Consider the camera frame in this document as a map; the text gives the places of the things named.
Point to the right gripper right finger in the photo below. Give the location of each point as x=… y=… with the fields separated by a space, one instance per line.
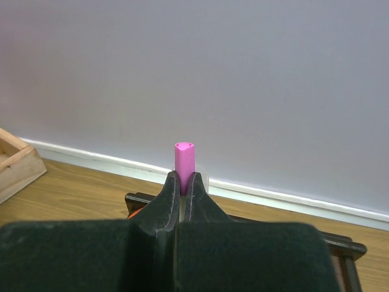
x=216 y=253

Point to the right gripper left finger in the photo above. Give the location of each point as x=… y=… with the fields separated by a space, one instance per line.
x=136 y=254

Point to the orange black highlighter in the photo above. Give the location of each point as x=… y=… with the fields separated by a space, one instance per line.
x=134 y=213

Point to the pink capped white marker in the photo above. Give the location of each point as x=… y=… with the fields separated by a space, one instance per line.
x=184 y=165

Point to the wooden clothes rack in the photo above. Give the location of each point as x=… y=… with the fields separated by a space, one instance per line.
x=20 y=165

